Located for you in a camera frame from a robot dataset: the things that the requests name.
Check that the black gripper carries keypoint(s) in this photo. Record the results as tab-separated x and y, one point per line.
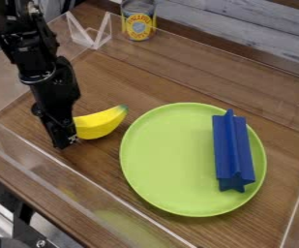
55	91

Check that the blue star-shaped block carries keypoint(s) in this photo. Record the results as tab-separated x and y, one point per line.
233	166

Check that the green round plate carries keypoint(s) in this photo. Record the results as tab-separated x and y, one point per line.
167	161

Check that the black metal stand base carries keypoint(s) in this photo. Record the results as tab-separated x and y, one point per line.
29	236

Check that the clear acrylic tray wall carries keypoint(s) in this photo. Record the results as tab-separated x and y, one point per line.
87	211

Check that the yellow labelled tin can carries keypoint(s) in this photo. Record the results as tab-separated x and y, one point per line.
137	19

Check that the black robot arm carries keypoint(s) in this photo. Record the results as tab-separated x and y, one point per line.
29	45

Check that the yellow toy banana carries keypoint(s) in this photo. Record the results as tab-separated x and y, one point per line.
96	125

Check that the clear acrylic corner bracket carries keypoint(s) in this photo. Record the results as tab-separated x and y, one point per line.
88	37

